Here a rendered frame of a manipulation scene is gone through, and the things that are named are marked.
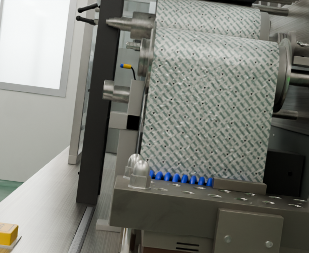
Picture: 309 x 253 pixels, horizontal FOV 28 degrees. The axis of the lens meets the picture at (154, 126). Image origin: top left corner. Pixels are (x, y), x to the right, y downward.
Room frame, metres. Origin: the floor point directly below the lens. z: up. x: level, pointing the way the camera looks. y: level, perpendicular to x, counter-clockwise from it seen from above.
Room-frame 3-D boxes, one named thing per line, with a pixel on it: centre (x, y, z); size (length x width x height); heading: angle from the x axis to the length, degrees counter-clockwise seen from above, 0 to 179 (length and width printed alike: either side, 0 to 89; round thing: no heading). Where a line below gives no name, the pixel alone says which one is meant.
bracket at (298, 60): (1.24, -0.28, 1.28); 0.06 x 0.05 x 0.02; 92
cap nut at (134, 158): (1.10, 0.02, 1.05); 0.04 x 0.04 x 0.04
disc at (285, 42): (1.24, -0.23, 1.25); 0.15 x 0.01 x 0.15; 2
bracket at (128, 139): (1.26, 0.06, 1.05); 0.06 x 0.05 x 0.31; 92
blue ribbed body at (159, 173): (1.15, -0.10, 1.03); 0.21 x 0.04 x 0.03; 92
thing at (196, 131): (1.17, -0.10, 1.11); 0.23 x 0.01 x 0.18; 92
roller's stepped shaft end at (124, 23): (1.48, 0.11, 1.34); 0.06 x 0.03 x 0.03; 92
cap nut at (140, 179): (1.01, 0.01, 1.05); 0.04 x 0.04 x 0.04
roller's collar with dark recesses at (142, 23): (1.48, 0.05, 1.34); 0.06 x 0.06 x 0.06; 2
